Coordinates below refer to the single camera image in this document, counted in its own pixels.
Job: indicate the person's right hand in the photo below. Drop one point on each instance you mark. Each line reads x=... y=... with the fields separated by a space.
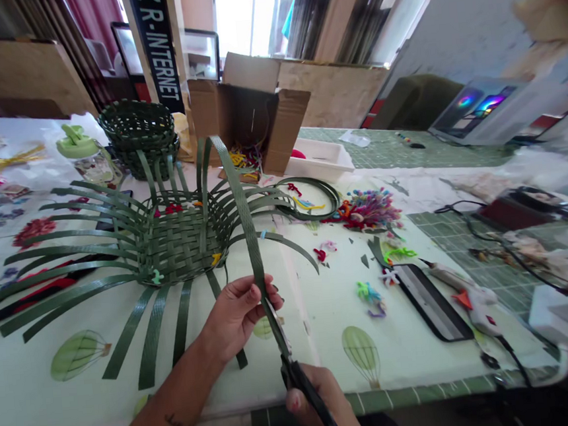
x=326 y=408

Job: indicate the person's left hand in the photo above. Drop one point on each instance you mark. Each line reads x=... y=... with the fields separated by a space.
x=234 y=322

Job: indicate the black scissors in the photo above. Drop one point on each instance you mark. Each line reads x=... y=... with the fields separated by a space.
x=307 y=395

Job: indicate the white balloon print tablecloth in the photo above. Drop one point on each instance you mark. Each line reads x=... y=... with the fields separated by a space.
x=323 y=319

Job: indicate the red pipe cleaner piece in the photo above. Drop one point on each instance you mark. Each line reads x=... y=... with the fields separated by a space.
x=320 y=257

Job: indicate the cyan and purple pipe cleaner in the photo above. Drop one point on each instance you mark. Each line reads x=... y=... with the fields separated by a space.
x=371 y=297

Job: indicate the pink pipe cleaner piece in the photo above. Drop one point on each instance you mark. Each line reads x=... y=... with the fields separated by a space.
x=327 y=245

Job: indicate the white pipe cleaner star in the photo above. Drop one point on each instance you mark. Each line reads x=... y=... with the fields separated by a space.
x=389 y=277

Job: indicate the black flat case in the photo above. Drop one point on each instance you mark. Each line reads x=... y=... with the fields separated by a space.
x=433 y=304

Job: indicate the black phone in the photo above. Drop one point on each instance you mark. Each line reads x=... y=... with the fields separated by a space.
x=110 y=215

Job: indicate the green and yellow pipe cleaner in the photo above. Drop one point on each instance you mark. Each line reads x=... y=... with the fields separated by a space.
x=401 y=254

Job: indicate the pile of colourful pipe cleaners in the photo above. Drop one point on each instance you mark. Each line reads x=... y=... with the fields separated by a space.
x=370 y=208

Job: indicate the white hot glue gun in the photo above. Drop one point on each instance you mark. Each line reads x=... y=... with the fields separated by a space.
x=465 y=296

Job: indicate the finished woven green basket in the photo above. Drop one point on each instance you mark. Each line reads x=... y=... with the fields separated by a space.
x=137 y=121
x=152 y=160

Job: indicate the white plastic tray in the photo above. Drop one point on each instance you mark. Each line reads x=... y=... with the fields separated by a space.
x=321 y=157

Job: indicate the red and black hand tool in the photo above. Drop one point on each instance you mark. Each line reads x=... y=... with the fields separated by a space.
x=32 y=294

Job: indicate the open cardboard box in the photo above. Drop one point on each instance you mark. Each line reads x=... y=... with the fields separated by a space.
x=245 y=112

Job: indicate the green tile pattern cloth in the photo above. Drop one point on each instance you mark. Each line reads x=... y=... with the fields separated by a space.
x=465 y=237

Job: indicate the clear bottle with green lid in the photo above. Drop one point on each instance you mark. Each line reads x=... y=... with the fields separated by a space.
x=85 y=158

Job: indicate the yellow ribbon bundle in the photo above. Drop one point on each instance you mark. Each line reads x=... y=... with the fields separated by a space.
x=18 y=157

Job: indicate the dark red flat box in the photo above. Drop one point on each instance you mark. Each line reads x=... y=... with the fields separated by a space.
x=517 y=210

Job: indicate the black standing banner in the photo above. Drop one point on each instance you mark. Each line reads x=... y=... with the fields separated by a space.
x=157 y=45

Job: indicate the window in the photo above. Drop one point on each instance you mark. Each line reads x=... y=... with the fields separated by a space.
x=251 y=12

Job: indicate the leaning wooden board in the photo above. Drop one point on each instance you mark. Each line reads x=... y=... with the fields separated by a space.
x=18 y=77

